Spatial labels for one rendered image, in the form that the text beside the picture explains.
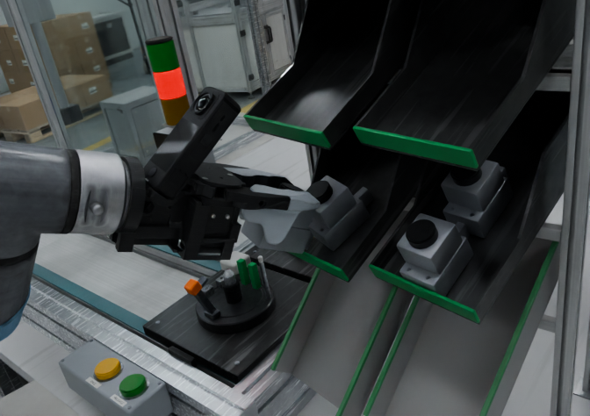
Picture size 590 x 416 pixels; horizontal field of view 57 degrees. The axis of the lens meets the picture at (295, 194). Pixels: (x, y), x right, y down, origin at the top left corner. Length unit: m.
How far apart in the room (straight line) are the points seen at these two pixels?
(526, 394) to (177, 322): 0.58
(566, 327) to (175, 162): 0.46
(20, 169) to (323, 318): 0.47
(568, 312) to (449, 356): 0.14
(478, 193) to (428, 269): 0.09
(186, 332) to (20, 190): 0.55
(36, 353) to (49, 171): 0.83
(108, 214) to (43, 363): 0.77
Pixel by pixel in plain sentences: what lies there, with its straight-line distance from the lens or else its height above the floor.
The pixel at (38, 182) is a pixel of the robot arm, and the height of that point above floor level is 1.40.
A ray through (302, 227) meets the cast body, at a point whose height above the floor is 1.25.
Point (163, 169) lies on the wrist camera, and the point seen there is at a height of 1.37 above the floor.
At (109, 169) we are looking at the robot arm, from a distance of 0.50.
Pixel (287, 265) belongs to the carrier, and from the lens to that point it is 1.07.
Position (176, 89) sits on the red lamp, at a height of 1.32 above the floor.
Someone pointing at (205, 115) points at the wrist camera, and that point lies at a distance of 0.52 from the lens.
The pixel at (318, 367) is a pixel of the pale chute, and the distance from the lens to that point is 0.78.
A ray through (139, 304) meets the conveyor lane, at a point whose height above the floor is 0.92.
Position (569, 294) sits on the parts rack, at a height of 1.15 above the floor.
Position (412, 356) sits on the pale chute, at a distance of 0.73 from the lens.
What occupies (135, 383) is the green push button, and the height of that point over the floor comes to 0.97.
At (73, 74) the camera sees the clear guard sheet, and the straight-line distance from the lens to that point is 1.41.
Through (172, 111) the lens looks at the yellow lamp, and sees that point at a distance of 1.04.
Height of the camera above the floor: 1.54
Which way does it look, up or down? 25 degrees down
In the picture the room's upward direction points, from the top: 10 degrees counter-clockwise
